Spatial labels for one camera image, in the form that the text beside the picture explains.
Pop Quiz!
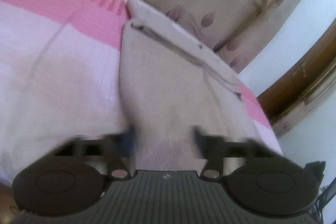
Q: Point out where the white knitted small garment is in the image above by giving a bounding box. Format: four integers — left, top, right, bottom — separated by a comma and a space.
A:
120, 0, 260, 171

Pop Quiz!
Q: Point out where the pink checked bed sheet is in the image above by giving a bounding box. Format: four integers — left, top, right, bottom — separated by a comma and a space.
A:
1, 0, 281, 184

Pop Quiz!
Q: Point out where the brown wooden door frame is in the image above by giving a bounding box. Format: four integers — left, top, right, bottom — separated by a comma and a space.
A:
258, 22, 335, 138

